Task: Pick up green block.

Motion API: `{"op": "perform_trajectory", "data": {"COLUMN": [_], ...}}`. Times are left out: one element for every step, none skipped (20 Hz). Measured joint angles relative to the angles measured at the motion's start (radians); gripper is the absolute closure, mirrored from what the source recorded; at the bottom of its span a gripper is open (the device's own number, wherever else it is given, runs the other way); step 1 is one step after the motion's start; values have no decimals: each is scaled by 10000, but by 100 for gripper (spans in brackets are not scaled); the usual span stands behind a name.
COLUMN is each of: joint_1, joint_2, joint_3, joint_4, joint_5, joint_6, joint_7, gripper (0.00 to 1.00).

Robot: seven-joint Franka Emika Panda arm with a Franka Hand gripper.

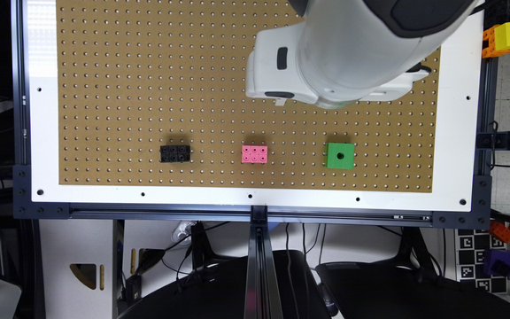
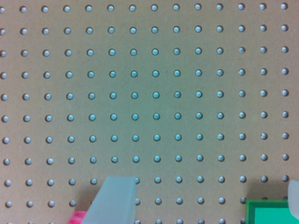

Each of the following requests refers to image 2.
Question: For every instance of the pink block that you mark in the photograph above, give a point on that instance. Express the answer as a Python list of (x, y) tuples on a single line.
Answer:
[(76, 217)]

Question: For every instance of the translucent gripper right finger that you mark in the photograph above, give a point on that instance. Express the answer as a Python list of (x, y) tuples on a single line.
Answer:
[(293, 197)]

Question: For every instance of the translucent gripper left finger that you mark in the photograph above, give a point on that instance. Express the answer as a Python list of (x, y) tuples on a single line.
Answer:
[(114, 203)]

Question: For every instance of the green block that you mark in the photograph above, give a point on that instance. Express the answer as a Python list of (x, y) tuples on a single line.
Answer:
[(269, 212)]

